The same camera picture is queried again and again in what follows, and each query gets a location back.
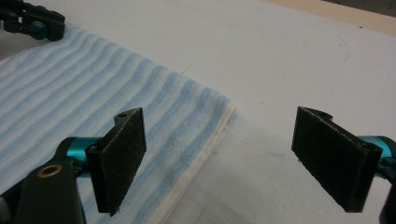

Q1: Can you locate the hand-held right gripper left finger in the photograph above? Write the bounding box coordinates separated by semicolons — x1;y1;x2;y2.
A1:
66;106;148;217

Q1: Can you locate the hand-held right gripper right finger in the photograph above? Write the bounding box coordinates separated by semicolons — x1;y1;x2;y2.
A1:
291;105;396;213

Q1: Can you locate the blue striped towel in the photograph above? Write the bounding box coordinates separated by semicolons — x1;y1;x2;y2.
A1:
0;22;237;224

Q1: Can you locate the white foam mat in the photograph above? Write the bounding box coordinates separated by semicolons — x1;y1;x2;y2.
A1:
0;0;396;224

